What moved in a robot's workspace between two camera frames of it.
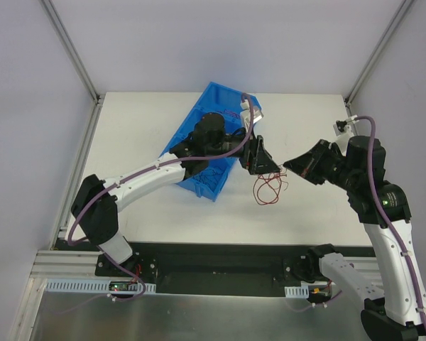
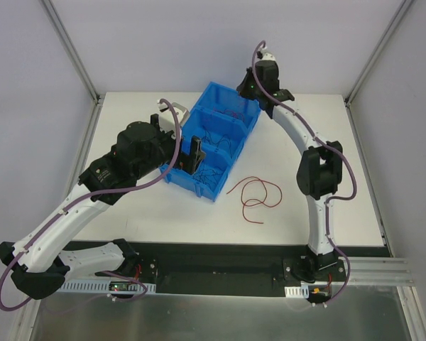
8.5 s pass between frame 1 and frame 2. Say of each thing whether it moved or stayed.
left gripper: moved
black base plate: stayed
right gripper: moved
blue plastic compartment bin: stayed
